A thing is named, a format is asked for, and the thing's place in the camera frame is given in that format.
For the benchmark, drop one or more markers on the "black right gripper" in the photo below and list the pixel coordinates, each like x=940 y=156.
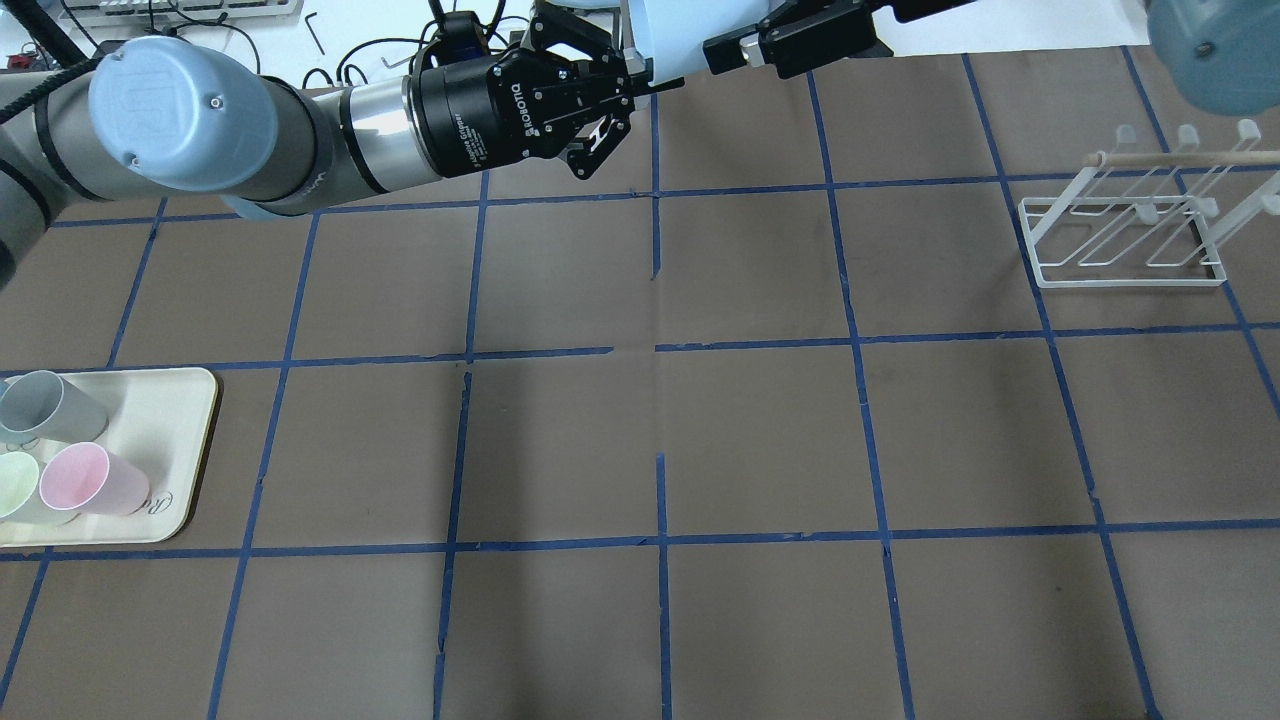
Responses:
x=812 y=45

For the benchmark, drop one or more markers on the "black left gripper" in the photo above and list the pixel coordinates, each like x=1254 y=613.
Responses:
x=462 y=110

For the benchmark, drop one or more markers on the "light blue ikea cup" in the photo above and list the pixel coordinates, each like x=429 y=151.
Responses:
x=669 y=35

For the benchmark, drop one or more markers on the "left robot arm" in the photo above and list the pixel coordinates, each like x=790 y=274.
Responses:
x=160 y=117

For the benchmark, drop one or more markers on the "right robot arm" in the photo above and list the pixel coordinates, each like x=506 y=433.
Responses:
x=1220 y=55

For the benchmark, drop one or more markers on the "pink cup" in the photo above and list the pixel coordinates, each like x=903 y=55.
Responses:
x=88 y=478

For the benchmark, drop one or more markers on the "grey cup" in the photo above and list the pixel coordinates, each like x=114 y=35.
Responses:
x=44 y=405

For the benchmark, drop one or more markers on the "cream plastic tray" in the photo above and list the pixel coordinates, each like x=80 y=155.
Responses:
x=159 y=423

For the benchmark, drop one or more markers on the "white wire cup rack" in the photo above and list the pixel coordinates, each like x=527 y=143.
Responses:
x=1133 y=219

